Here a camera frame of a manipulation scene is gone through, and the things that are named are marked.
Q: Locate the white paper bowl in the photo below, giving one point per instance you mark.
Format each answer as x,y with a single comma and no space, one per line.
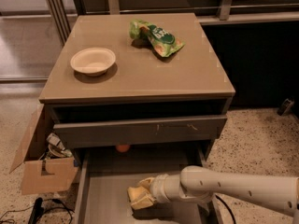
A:
93,62

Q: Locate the metal railing frame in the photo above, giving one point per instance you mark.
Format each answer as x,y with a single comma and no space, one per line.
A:
209,11

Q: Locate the green chip bag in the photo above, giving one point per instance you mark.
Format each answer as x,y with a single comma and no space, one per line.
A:
163,42

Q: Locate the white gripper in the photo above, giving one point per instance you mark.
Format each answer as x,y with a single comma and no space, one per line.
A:
158,187

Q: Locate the orange ball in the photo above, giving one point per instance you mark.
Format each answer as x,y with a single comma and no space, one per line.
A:
122,148

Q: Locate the yellow sponge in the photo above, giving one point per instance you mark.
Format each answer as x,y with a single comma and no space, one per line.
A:
136,193

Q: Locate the black device on floor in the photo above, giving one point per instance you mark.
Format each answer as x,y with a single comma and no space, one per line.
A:
37,211

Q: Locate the grey open middle drawer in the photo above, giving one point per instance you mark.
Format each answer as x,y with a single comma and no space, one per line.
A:
107,174

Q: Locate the trash in cardboard box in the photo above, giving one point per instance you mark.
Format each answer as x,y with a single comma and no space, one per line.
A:
56,147

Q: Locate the cardboard box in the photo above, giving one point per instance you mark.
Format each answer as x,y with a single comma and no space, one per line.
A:
42,176

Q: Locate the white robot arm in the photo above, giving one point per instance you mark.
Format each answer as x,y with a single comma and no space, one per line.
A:
195,184

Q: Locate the grey top drawer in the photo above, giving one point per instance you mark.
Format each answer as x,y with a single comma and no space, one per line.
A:
140,131

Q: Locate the grey drawer cabinet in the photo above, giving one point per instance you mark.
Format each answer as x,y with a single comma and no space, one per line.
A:
140,84

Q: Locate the dark object on floor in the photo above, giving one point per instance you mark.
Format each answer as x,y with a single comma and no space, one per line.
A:
286,106

